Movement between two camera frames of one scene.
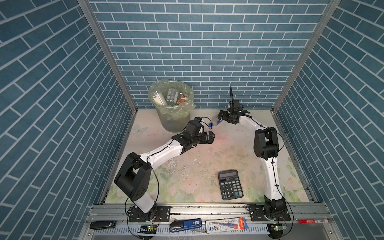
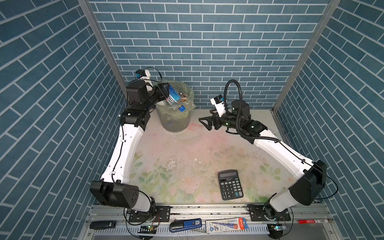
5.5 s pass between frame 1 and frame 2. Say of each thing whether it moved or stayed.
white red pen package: stayed
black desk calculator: stayed
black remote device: stayed
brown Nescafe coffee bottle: stayed
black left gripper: moved
